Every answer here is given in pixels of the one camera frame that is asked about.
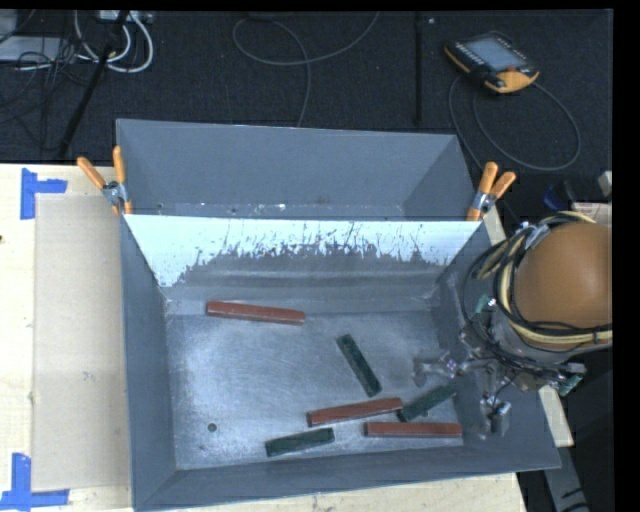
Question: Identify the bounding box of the pale wood flat board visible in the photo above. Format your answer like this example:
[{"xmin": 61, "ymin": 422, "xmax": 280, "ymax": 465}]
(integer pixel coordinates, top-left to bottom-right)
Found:
[{"xmin": 30, "ymin": 193, "xmax": 133, "ymax": 493}]

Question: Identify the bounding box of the dark green flat block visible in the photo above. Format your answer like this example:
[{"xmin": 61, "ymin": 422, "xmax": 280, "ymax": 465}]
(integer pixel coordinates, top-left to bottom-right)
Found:
[
  {"xmin": 264, "ymin": 427, "xmax": 336, "ymax": 459},
  {"xmin": 396, "ymin": 383, "xmax": 458, "ymax": 423},
  {"xmin": 335, "ymin": 333, "xmax": 384, "ymax": 399}
]

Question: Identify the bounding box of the red-brown flat block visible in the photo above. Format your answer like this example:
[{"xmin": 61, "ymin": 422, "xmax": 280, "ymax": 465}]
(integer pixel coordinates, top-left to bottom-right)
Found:
[
  {"xmin": 305, "ymin": 397, "xmax": 405, "ymax": 429},
  {"xmin": 363, "ymin": 421, "xmax": 464, "ymax": 440},
  {"xmin": 205, "ymin": 300, "xmax": 307, "ymax": 327}
]

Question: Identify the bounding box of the grey metal bin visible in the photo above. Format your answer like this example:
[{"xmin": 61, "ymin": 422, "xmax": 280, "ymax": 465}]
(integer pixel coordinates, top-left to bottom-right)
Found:
[{"xmin": 114, "ymin": 118, "xmax": 563, "ymax": 512}]

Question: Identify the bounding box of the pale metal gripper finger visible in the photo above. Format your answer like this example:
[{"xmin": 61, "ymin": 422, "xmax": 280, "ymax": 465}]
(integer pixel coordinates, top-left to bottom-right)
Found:
[
  {"xmin": 412, "ymin": 365, "xmax": 457, "ymax": 388},
  {"xmin": 413, "ymin": 349, "xmax": 457, "ymax": 369}
]

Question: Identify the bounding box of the black cylinder on white bracket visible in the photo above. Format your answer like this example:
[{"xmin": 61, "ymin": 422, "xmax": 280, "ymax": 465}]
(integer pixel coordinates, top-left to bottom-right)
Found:
[{"xmin": 482, "ymin": 395, "xmax": 513, "ymax": 435}]

